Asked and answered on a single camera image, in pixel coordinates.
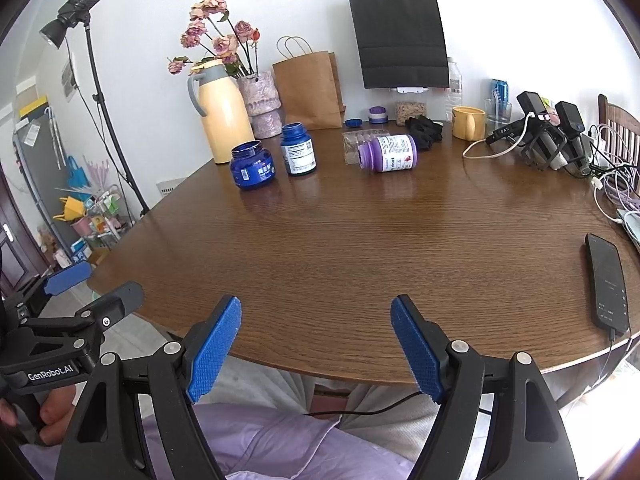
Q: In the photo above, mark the wide blue jar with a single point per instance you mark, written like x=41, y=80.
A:
x=254, y=167

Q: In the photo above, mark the black cloth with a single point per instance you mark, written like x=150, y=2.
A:
x=425, y=132

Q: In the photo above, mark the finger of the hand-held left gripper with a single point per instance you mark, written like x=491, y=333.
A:
x=117, y=302
x=67, y=277

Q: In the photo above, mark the black light stand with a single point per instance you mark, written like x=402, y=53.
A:
x=102, y=105

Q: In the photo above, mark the blue lid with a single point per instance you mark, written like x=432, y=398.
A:
x=354, y=122

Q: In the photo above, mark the white pleated cloth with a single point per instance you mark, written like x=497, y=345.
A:
x=295, y=390

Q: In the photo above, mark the small purple jar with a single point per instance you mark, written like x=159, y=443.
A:
x=378, y=115

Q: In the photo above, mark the person's left hand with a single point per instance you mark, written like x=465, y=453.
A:
x=52, y=412

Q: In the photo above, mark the black paper bag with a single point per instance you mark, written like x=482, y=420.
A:
x=400, y=35

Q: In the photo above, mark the white clip holder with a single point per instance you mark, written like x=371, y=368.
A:
x=410, y=90

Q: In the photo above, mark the dried pink roses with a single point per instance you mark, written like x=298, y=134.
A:
x=222, y=42

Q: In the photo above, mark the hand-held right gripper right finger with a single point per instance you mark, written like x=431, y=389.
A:
x=416, y=352

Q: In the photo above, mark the glass jar of grains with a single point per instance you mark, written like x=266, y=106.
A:
x=411, y=114

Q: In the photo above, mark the blue bag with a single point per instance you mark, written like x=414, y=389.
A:
x=76, y=172

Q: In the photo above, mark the tall blue bottle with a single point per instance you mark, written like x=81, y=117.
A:
x=297, y=152

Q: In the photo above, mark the clear glass cup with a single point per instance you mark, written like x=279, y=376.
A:
x=498, y=117

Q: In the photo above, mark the clear plastic bottle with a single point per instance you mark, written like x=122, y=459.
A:
x=454, y=85

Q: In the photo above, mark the grey flat device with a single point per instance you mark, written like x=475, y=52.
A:
x=632, y=227

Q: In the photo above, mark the purple pill bottle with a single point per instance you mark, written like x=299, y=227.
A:
x=387, y=152

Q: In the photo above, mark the pink mottled vase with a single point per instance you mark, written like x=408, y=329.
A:
x=260, y=97

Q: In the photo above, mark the white wall vent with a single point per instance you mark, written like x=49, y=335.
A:
x=171, y=186

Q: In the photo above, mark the black smartphone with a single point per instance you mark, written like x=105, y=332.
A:
x=607, y=285

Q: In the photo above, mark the clear packet of grains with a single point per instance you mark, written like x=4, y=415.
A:
x=352, y=147

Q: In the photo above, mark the dark wooden door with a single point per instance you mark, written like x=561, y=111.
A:
x=17, y=240

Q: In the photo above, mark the yellow box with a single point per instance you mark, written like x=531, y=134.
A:
x=31, y=109

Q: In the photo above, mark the black studio light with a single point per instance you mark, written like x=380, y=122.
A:
x=72, y=7

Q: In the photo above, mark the blue can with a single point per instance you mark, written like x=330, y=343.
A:
x=500, y=91

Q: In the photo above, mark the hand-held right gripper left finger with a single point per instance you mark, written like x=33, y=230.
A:
x=214, y=352

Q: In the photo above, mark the yellow thermos jug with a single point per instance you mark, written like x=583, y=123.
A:
x=225, y=115

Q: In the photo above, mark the storage cart with items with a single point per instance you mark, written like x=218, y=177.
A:
x=95, y=215

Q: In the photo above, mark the brown paper bag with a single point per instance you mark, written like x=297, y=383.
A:
x=338, y=85
x=305, y=90

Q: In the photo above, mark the lavender quilted garment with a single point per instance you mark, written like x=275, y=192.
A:
x=280, y=447

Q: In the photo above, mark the yellow mug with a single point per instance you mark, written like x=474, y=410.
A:
x=472, y=125

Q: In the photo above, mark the grey refrigerator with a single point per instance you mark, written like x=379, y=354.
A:
x=37, y=170

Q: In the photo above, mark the wooden chair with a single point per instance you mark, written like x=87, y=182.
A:
x=622, y=122

